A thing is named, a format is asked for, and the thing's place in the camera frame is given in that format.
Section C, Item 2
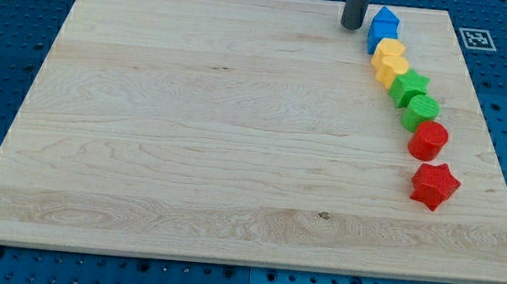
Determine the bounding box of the grey cylindrical robot arm tip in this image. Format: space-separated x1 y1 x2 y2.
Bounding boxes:
340 0 370 30

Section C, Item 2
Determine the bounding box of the blue cube block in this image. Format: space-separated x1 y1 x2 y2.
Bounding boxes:
367 21 398 55

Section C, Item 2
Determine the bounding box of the light wooden board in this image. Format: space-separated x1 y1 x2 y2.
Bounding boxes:
0 0 507 284

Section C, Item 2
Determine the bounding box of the yellow heart block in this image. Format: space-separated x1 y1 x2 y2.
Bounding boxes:
375 55 410 90

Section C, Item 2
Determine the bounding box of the green star block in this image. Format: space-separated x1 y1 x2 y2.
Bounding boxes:
389 69 430 109

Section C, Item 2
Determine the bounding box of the yellow hexagon block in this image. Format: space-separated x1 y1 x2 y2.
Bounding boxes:
371 38 406 70

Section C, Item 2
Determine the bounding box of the green cylinder block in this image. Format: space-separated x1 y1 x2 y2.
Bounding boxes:
401 94 440 132

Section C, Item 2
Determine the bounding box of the red cylinder block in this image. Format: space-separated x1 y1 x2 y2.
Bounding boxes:
408 121 449 161

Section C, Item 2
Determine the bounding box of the blue triangular prism block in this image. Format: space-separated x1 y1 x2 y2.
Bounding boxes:
372 6 400 27

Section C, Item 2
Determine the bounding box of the red star block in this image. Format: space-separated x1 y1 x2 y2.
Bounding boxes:
410 162 461 211

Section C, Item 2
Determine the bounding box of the white fiducial marker tag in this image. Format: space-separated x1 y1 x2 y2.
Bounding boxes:
459 27 497 52

